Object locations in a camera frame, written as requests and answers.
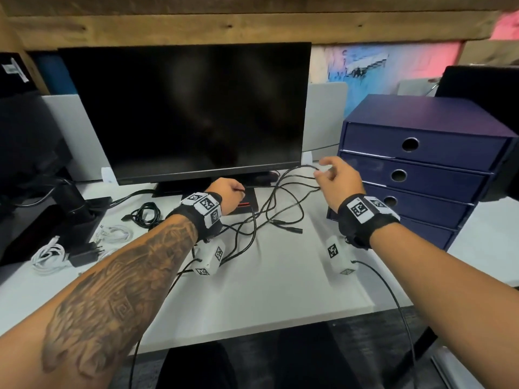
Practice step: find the navy blue drawer unit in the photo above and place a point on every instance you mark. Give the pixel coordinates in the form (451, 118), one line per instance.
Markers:
(425, 125)

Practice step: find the person's left hand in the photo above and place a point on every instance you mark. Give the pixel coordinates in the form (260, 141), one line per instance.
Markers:
(229, 194)

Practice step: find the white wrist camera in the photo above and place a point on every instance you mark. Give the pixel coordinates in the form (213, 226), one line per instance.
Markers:
(340, 257)
(209, 259)

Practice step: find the person's left forearm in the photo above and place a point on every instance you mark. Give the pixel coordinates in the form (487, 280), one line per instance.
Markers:
(101, 311)

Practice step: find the small black oval device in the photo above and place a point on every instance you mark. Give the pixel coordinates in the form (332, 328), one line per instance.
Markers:
(263, 179)

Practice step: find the person's black trousers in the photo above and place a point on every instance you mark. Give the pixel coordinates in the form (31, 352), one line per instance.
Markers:
(263, 360)

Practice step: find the white partition panel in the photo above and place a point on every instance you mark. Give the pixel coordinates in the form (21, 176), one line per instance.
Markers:
(77, 133)
(324, 117)

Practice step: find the black computer monitor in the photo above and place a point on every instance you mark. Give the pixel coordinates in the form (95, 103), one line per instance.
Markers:
(186, 109)

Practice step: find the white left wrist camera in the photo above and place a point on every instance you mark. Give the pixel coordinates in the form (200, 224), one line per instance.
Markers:
(209, 259)

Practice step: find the black charger plug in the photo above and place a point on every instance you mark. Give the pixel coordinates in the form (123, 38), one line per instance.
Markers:
(83, 255)

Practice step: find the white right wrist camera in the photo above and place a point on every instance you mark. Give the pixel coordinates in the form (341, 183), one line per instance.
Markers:
(340, 257)

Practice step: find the white background table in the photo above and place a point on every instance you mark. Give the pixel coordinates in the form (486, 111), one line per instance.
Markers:
(417, 88)

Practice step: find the person's right hand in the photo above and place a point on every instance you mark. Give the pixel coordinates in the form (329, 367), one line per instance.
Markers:
(340, 182)

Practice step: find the black monitor arm base plate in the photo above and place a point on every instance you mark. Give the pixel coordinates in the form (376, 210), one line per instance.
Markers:
(40, 239)

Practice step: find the person's right forearm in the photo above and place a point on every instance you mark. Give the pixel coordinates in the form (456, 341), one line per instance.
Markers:
(454, 303)

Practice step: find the black panel with white sticker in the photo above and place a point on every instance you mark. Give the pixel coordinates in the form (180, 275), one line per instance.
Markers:
(16, 72)

